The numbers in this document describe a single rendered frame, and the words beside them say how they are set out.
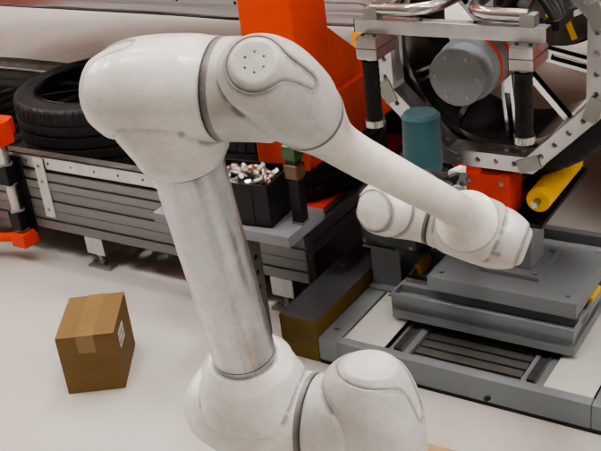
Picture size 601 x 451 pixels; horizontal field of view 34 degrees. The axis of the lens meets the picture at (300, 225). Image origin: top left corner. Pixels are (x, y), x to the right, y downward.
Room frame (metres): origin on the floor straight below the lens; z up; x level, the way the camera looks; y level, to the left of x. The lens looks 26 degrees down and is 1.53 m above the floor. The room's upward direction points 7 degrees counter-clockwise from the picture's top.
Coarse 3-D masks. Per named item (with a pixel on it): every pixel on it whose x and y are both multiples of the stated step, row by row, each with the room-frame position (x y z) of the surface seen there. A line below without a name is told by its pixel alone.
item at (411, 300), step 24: (432, 264) 2.45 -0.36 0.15; (408, 288) 2.31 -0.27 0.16; (600, 288) 2.17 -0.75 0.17; (408, 312) 2.26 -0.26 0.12; (432, 312) 2.22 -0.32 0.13; (456, 312) 2.18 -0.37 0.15; (480, 312) 2.14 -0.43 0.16; (504, 312) 2.15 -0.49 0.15; (528, 312) 2.12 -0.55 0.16; (600, 312) 2.17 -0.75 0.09; (504, 336) 2.10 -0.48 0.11; (528, 336) 2.06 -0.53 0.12; (552, 336) 2.03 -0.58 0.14; (576, 336) 2.01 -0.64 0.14
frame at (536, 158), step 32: (384, 0) 2.23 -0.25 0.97; (576, 0) 1.98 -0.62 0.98; (384, 64) 2.24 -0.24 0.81; (384, 96) 2.24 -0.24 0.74; (416, 96) 2.26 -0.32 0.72; (448, 128) 2.22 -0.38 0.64; (576, 128) 1.98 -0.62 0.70; (448, 160) 2.15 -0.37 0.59; (480, 160) 2.11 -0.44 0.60; (512, 160) 2.06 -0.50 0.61; (544, 160) 2.02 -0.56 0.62
